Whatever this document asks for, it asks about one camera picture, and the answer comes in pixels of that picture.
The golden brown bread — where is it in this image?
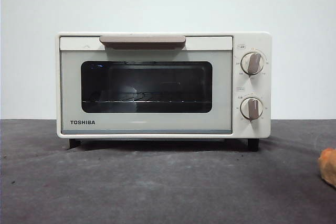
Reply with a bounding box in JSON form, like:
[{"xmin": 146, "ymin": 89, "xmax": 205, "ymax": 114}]
[{"xmin": 317, "ymin": 148, "xmax": 336, "ymax": 185}]

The glass oven door with handle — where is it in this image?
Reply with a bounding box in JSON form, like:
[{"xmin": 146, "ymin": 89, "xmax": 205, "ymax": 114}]
[{"xmin": 59, "ymin": 35, "xmax": 234, "ymax": 135}]

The small cream oven knob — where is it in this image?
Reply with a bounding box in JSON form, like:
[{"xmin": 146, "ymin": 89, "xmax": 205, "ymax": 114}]
[{"xmin": 240, "ymin": 97, "xmax": 264, "ymax": 120}]

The large cream oven knob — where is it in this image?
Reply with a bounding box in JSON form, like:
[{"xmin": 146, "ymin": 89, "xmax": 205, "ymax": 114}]
[{"xmin": 240, "ymin": 52, "xmax": 265, "ymax": 76}]

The metal wire oven rack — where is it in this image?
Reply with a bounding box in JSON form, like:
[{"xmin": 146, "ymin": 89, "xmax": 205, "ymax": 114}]
[{"xmin": 81, "ymin": 91, "xmax": 211, "ymax": 104}]

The cream Toshiba toaster oven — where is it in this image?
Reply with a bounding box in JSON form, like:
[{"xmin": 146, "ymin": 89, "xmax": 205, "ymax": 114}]
[{"xmin": 55, "ymin": 31, "xmax": 272, "ymax": 152}]

